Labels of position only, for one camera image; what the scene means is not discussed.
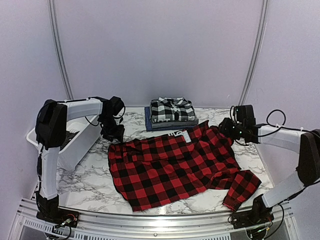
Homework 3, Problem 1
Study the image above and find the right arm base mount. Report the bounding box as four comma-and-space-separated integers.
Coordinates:
228, 210, 275, 229

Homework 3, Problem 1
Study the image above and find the wall aluminium profile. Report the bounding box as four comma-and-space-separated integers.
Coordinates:
47, 0, 74, 100
238, 0, 270, 105

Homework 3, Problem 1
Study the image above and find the blue checked folded shirt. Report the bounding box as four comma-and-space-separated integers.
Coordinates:
144, 106, 196, 132

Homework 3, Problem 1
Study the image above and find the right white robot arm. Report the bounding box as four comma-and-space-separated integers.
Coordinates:
218, 105, 320, 224

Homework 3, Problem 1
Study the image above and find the aluminium front frame rail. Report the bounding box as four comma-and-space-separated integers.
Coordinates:
8, 198, 300, 240

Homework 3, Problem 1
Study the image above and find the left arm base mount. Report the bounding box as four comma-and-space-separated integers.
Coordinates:
36, 208, 80, 228

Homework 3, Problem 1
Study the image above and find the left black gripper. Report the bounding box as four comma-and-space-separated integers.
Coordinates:
99, 115, 125, 142

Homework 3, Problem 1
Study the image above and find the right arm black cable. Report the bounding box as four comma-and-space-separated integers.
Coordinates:
231, 106, 306, 147

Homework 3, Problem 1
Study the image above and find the black white plaid folded shirt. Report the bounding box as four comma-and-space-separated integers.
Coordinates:
149, 97, 196, 123

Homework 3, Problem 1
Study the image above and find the right wall aluminium profile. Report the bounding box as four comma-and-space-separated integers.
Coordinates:
238, 0, 270, 105

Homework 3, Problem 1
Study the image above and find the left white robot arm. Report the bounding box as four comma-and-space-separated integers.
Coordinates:
34, 96, 126, 223

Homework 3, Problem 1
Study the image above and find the white plastic bin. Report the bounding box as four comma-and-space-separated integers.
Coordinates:
40, 115, 101, 175

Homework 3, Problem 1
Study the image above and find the left wall aluminium profile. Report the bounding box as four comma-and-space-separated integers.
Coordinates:
47, 0, 74, 100

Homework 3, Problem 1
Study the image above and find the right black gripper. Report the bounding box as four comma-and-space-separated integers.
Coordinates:
219, 118, 245, 141

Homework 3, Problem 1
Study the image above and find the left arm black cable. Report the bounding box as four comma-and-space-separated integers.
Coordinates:
36, 98, 126, 151

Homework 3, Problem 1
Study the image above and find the dark striped shirt in bin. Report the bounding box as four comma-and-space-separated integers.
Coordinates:
61, 131, 79, 149

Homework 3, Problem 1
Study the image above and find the red black plaid shirt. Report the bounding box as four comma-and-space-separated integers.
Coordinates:
108, 121, 261, 212

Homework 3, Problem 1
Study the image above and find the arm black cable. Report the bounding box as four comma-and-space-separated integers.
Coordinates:
231, 106, 306, 147
36, 98, 126, 151

